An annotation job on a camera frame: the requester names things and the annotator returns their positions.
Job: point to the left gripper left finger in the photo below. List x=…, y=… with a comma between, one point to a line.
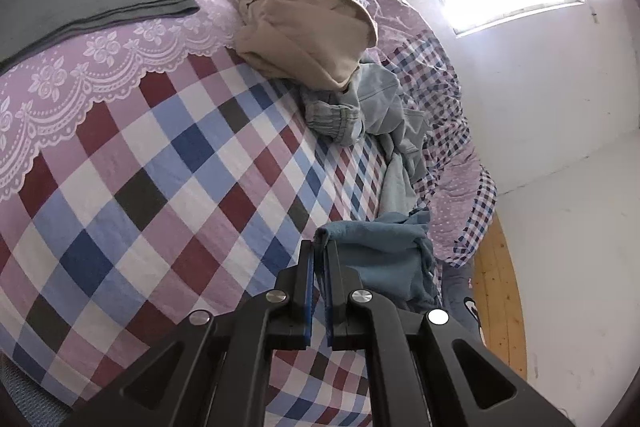
x=212, y=370

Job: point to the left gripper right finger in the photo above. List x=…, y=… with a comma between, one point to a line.
x=424, y=369

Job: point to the teal blue shirt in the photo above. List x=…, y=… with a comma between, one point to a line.
x=392, y=255

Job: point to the blue grey plush pillow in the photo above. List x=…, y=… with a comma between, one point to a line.
x=458, y=298

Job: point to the wooden headboard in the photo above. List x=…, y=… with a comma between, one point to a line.
x=498, y=300

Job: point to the checkered purple duvet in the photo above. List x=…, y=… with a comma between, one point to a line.
x=456, y=188

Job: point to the grey green sweatshirt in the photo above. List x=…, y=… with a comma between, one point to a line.
x=400, y=166

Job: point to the plaid checkered bed sheet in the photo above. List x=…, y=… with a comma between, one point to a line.
x=147, y=171

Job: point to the light blue elastic-cuff garment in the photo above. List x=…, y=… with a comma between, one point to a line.
x=370, y=104

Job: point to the beige khaki garment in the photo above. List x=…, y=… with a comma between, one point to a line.
x=317, y=43

